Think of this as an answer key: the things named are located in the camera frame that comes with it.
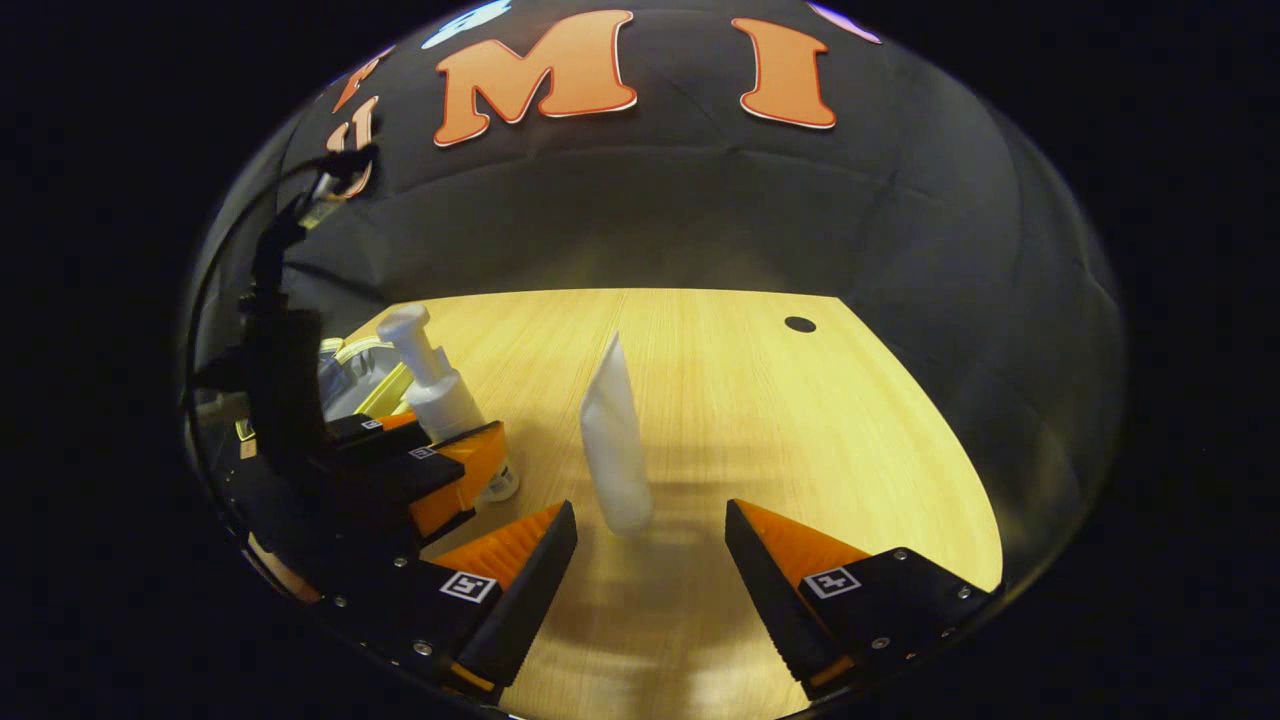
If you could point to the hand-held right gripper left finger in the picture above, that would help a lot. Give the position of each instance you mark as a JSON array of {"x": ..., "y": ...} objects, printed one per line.
[{"x": 530, "y": 600}]

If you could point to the pale yellow suitcase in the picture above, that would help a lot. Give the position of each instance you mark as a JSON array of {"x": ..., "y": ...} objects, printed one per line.
[{"x": 350, "y": 385}]

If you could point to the white squeeze tube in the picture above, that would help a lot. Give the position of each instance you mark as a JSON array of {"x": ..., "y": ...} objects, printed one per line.
[{"x": 615, "y": 450}]

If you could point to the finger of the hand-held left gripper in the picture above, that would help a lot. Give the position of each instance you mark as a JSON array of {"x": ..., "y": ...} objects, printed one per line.
[
  {"x": 360, "y": 432},
  {"x": 460, "y": 480}
]

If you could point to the white pump bottle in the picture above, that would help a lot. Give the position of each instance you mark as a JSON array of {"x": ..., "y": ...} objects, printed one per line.
[{"x": 445, "y": 395}]

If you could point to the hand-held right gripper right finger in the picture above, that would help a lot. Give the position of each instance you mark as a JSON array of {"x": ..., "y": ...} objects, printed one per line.
[{"x": 775, "y": 610}]

